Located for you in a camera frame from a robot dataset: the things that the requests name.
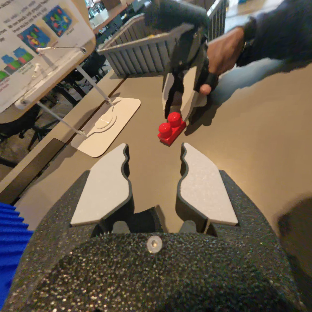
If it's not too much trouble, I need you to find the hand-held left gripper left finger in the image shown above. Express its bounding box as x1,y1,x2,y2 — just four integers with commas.
70,143,135,227

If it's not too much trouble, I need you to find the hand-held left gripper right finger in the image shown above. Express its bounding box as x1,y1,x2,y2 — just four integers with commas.
176,143,239,226

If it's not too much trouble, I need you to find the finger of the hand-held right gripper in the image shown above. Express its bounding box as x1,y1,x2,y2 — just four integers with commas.
180,66,208,123
162,71,185,120

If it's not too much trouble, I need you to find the red two-stud block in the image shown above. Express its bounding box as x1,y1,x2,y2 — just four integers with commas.
157,112,187,147

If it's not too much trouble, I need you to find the blue ribbed plastic bin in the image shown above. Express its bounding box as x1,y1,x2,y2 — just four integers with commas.
0,202,34,305

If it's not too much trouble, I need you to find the person's right hand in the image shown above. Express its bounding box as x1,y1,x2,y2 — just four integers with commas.
199,27,246,96

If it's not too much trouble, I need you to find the grey ribbed plastic bin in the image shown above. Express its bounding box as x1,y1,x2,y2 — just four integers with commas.
98,0,229,76

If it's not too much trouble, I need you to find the black office chair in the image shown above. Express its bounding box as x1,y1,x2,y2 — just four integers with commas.
0,105,52,169

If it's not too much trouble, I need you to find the instruction poster board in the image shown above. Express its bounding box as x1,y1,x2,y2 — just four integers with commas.
0,0,97,114

